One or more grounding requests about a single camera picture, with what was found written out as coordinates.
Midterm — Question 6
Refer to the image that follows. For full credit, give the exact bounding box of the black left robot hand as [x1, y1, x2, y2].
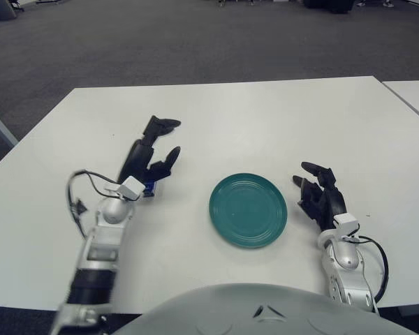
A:
[117, 114, 182, 186]

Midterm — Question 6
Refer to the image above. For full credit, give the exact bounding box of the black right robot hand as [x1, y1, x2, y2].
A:
[292, 161, 348, 233]

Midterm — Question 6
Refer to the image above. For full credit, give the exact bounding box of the blue gum box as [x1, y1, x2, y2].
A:
[141, 181, 159, 199]

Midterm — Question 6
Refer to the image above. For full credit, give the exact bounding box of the teal round plate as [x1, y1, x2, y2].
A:
[208, 171, 288, 250]

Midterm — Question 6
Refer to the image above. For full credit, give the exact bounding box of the silver robot torso dome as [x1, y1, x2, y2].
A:
[113, 282, 417, 335]

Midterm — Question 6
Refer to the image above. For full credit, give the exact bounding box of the white neighbouring table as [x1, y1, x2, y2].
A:
[382, 80, 419, 127]

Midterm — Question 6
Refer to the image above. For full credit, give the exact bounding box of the black bulky background object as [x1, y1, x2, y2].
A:
[302, 0, 358, 15]

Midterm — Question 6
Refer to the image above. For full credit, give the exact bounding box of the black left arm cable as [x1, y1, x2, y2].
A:
[66, 169, 124, 239]

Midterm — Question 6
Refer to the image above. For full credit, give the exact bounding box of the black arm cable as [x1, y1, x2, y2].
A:
[66, 169, 124, 239]
[348, 234, 390, 303]

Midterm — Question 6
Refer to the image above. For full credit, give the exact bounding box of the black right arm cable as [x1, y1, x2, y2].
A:
[348, 234, 390, 303]

